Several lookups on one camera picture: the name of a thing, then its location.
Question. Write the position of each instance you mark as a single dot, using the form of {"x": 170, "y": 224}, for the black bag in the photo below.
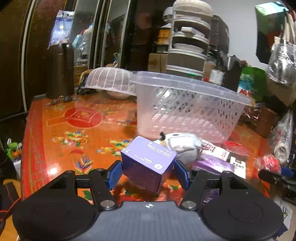
{"x": 232, "y": 67}

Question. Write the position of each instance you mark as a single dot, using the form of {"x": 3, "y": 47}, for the blue white hanging packet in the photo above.
{"x": 61, "y": 30}

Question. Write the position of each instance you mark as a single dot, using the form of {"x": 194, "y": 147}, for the green shopping bag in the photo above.
{"x": 253, "y": 83}

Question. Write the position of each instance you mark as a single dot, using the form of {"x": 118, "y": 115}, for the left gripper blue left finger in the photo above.
{"x": 113, "y": 174}

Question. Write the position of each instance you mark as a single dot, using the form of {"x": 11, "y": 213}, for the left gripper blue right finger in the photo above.
{"x": 182, "y": 173}

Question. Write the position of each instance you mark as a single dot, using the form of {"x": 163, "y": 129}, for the green box on wall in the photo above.
{"x": 270, "y": 16}

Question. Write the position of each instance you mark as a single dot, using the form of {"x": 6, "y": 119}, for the clear hanging plastic bag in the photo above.
{"x": 281, "y": 66}

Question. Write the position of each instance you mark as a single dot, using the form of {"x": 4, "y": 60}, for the brown leather cup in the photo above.
{"x": 265, "y": 121}

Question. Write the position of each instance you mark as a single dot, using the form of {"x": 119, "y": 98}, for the purple cardboard box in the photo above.
{"x": 147, "y": 163}

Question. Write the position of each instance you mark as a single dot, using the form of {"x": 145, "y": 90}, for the tiered food storage rack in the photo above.
{"x": 189, "y": 39}

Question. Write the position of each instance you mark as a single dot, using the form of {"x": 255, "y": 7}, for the white plush toy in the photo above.
{"x": 187, "y": 146}

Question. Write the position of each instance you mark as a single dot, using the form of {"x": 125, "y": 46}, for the black white Kent box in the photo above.
{"x": 239, "y": 167}

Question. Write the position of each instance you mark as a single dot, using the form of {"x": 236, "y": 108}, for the red mesh bag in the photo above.
{"x": 268, "y": 162}

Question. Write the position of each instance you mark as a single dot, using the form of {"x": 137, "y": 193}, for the brown thermos flask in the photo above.
{"x": 60, "y": 71}

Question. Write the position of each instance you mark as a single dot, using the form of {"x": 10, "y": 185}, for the purple packet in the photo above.
{"x": 212, "y": 165}

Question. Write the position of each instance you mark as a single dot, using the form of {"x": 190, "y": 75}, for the white labelled bottle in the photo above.
{"x": 216, "y": 77}

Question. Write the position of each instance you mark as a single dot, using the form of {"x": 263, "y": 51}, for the white mesh food cover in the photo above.
{"x": 111, "y": 79}

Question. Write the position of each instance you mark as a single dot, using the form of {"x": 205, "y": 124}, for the bunch of keys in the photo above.
{"x": 61, "y": 99}

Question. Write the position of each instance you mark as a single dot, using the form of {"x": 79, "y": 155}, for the white red card box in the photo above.
{"x": 214, "y": 151}

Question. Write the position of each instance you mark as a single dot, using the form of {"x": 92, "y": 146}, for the clear plastic basket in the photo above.
{"x": 174, "y": 104}

